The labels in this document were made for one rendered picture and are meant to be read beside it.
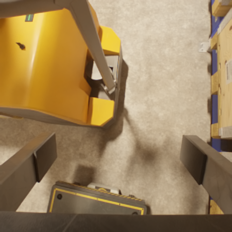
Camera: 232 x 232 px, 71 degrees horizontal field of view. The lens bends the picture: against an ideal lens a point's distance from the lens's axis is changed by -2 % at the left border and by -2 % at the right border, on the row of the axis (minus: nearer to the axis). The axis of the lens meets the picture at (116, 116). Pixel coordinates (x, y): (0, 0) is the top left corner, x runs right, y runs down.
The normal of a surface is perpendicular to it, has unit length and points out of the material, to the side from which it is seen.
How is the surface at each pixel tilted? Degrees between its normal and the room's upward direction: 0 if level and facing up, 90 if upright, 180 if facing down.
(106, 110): 22
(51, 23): 45
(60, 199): 0
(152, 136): 0
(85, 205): 0
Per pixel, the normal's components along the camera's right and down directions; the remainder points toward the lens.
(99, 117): 0.27, -0.12
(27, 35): -0.11, -0.17
